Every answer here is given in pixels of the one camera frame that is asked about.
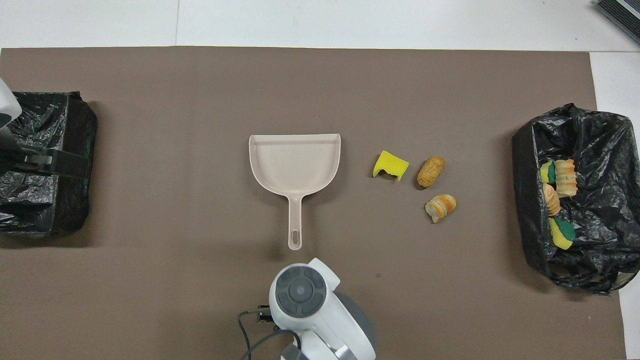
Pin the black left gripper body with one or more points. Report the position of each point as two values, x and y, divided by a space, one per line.
12 150

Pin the beige plastic dustpan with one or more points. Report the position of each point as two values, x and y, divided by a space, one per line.
295 165

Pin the notched yellow sponge piece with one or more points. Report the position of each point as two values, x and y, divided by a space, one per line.
390 164

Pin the small striped croissant piece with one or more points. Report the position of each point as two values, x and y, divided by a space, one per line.
441 207

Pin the brown oval bread roll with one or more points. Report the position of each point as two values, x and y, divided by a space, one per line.
431 171

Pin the yellow sponge with green pad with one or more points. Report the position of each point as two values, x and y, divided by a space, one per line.
561 237

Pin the pale bread piece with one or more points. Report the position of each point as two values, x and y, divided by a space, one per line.
552 200

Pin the small yellow sponge piece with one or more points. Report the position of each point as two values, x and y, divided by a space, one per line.
545 172

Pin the large striped croissant piece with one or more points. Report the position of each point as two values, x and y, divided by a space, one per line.
566 177

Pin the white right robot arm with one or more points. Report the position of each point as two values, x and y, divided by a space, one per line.
320 310

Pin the boxy bin with black bag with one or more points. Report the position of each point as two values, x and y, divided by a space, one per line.
50 210

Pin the right black bin bag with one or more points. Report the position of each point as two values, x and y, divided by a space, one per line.
600 215

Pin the brown paper table mat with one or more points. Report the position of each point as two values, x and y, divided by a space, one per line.
300 90

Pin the dark grey ribbed device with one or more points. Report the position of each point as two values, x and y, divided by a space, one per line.
620 15

